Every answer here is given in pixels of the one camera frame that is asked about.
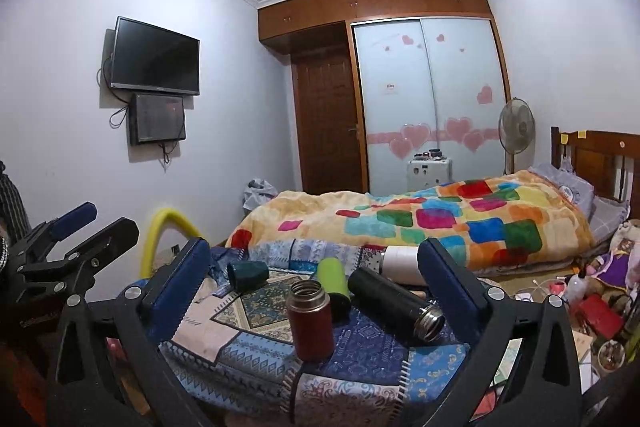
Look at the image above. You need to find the white appliance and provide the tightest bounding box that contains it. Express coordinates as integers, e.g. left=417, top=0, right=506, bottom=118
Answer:
left=407, top=158, right=453, bottom=188

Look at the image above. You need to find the white thermos cup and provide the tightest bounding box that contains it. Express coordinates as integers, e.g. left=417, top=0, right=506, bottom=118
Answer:
left=372, top=246, right=426, bottom=286

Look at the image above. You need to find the wooden bed headboard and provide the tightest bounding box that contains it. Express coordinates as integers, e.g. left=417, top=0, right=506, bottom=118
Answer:
left=551, top=127, right=640, bottom=204

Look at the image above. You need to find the black thermos cup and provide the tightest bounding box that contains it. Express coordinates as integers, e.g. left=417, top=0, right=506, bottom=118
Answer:
left=347, top=267, right=446, bottom=347

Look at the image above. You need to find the grey cloth pile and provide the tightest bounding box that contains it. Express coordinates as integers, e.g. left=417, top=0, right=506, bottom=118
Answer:
left=243, top=179, right=279, bottom=210

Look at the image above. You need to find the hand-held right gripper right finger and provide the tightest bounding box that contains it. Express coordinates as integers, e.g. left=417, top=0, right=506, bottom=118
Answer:
left=417, top=237, right=583, bottom=427

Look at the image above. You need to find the grey plaid pillow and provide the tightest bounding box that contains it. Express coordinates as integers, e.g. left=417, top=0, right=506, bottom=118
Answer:
left=590, top=196, right=631, bottom=237

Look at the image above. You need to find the standing fan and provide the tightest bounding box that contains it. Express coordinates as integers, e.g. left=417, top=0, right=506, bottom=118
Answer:
left=498, top=98, right=536, bottom=176

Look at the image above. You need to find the red box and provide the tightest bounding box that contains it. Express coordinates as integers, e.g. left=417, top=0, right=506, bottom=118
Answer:
left=577, top=294, right=626, bottom=338

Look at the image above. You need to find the yellow foam tube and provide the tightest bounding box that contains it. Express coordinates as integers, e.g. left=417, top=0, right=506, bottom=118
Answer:
left=140, top=207, right=206, bottom=280

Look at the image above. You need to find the lime green cup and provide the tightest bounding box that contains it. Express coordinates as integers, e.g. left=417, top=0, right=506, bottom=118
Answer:
left=316, top=258, right=354, bottom=314

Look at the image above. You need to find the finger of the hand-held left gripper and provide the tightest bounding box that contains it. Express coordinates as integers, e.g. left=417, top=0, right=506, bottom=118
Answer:
left=17, top=217, right=141, bottom=305
left=7, top=202, right=99, bottom=269

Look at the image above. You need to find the colourful checked blanket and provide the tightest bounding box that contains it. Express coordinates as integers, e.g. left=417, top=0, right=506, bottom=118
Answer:
left=225, top=170, right=596, bottom=275

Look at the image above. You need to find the blue patterned cloth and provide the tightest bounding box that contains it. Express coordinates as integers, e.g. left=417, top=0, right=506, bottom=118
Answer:
left=160, top=237, right=501, bottom=427

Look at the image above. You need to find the red thermos cup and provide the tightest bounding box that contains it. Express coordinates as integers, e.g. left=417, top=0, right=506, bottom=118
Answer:
left=286, top=279, right=336, bottom=363

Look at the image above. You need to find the small wall-mounted monitor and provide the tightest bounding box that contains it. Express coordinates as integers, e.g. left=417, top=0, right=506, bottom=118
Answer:
left=129, top=92, right=187, bottom=146

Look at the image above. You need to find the wall-mounted television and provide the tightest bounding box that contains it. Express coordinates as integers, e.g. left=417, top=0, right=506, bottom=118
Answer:
left=109, top=16, right=201, bottom=96

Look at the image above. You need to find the brown wooden door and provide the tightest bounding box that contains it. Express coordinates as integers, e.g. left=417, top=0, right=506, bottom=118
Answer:
left=291, top=53, right=363, bottom=196

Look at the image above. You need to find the wooden wardrobe with sliding doors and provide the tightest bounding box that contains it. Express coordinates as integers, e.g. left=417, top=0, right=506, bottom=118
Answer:
left=257, top=0, right=513, bottom=198

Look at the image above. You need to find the round jar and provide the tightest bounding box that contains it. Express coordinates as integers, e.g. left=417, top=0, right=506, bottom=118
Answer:
left=597, top=341, right=626, bottom=376

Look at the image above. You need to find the plush toy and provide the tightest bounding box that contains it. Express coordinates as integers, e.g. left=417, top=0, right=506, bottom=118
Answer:
left=607, top=221, right=640, bottom=269

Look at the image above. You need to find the black television cable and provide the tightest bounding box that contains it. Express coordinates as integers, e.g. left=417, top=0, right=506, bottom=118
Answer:
left=97, top=52, right=132, bottom=128

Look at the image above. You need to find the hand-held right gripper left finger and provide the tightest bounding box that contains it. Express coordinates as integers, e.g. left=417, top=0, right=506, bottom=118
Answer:
left=47, top=236, right=217, bottom=427

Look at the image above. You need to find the dark green cup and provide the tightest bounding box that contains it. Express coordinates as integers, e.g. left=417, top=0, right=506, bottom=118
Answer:
left=227, top=261, right=271, bottom=293

